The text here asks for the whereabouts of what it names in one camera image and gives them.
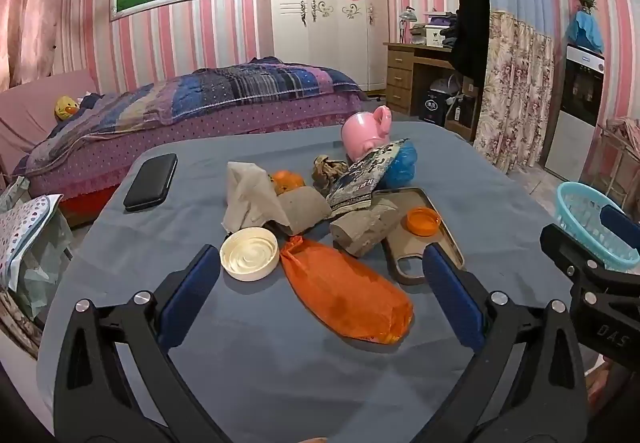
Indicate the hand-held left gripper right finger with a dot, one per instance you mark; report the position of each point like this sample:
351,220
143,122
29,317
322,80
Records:
452,298

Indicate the blue floral curtain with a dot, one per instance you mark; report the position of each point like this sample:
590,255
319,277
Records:
515,73

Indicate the grey-brown cardboard tube piece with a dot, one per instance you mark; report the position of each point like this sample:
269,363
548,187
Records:
362,230
305,213

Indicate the pink window curtain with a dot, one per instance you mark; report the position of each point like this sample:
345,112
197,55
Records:
35,23

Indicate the water dispenser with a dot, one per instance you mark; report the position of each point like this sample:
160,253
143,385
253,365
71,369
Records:
570,133

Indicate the metal rack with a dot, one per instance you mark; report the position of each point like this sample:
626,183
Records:
612,168

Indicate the blue cloth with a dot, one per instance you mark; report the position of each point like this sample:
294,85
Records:
585,30

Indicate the wooden desk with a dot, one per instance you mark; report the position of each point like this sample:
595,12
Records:
400,73

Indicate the brown paper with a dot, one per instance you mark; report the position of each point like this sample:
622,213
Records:
327,170

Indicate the patterned snack packet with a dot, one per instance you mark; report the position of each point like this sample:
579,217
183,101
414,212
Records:
360,178

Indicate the yellow duck plush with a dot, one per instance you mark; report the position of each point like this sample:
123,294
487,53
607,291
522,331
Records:
65,108

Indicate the grey-blue tablecloth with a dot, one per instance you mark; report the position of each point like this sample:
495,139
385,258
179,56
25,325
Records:
280,373

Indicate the patchwork quilt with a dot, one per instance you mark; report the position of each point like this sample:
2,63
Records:
225,88

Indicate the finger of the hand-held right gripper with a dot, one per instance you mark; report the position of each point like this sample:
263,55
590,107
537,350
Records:
562,245
620,225

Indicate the orange peel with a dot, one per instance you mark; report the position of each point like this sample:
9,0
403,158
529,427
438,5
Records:
289,182

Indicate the orange plastic bag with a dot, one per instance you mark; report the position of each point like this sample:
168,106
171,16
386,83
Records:
345,295

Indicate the black phone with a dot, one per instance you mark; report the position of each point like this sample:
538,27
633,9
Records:
150,183

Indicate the green plastic bag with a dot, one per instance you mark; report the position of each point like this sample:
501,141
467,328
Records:
45,268

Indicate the black box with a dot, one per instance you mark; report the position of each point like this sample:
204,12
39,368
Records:
432,108

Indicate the desk lamp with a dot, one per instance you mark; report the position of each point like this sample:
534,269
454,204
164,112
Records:
407,18

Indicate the small potted plant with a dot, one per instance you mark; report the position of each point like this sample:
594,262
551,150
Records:
587,2

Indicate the stack of boxes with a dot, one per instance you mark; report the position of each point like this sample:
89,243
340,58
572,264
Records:
432,30

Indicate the bed with purple sheet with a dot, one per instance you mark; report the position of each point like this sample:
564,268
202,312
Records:
90,173

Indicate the grey tissue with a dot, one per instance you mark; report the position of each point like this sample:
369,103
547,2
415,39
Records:
247,200

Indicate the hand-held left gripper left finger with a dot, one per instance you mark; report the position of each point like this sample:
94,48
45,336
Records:
190,293

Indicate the polka-dot bag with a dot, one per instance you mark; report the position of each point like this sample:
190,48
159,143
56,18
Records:
22,228

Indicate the teal plastic basket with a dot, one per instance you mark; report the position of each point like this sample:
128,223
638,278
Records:
582,215

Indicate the pink clothes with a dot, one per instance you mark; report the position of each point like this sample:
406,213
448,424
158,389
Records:
625,130

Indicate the white wardrobe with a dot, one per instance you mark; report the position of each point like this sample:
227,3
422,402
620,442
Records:
325,43

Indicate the white fan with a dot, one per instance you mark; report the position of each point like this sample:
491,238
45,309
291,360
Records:
445,85

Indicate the orange plastic lid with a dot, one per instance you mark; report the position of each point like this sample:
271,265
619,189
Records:
422,221

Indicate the person's right hand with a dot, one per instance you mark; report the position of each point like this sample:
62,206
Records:
597,388

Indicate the brown phone case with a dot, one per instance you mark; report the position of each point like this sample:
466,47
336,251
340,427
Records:
400,250

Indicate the black hanging coat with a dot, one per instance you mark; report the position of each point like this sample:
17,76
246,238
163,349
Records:
472,33

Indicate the white plastic lid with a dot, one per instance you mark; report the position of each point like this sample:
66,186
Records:
249,254

